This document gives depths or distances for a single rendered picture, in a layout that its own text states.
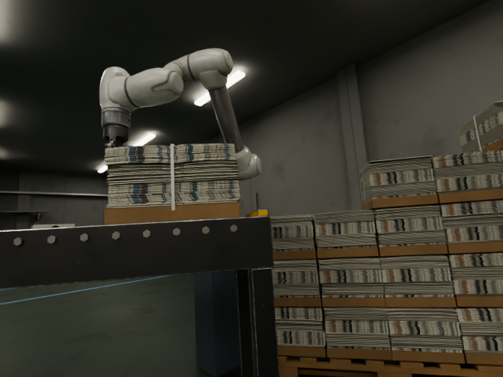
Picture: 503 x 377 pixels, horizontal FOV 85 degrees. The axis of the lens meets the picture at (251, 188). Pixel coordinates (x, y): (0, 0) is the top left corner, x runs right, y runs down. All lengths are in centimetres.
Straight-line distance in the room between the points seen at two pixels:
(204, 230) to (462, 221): 124
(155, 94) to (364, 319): 131
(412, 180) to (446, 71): 288
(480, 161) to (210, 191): 126
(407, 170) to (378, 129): 285
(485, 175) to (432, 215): 29
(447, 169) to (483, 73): 269
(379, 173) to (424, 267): 47
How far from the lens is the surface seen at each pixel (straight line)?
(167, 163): 84
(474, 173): 163
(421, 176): 155
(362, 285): 150
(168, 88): 96
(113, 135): 102
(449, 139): 406
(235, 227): 65
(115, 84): 105
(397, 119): 430
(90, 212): 1148
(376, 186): 150
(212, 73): 146
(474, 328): 164
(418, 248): 152
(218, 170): 82
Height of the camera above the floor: 77
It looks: 8 degrees up
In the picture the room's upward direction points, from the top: 4 degrees counter-clockwise
